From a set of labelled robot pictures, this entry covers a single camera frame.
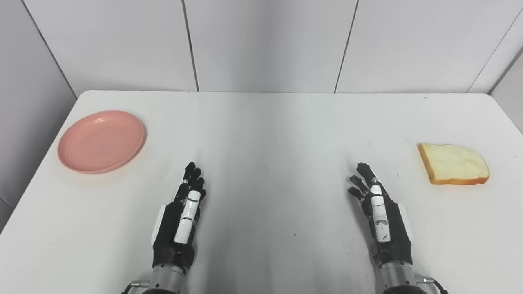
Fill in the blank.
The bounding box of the slice of white bread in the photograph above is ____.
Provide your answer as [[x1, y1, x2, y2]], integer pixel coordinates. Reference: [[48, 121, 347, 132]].
[[417, 143, 490, 185]]

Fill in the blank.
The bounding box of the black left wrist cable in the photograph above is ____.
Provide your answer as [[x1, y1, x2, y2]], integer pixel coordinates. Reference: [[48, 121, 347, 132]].
[[121, 279, 150, 294]]

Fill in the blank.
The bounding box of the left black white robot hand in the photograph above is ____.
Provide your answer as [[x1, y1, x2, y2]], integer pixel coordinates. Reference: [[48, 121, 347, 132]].
[[152, 162, 207, 274]]

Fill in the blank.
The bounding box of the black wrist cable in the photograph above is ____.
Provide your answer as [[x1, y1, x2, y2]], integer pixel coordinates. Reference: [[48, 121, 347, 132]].
[[417, 276, 449, 294], [121, 279, 150, 294]]

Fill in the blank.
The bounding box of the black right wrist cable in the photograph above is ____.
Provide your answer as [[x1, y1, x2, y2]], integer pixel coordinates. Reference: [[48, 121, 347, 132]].
[[417, 276, 449, 294]]

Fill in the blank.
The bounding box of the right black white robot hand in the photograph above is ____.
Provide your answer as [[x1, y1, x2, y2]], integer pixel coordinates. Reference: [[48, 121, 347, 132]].
[[348, 162, 413, 270]]

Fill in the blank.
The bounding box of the pink round plate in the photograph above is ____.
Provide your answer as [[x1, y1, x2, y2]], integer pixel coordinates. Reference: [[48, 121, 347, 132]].
[[57, 110, 146, 175]]

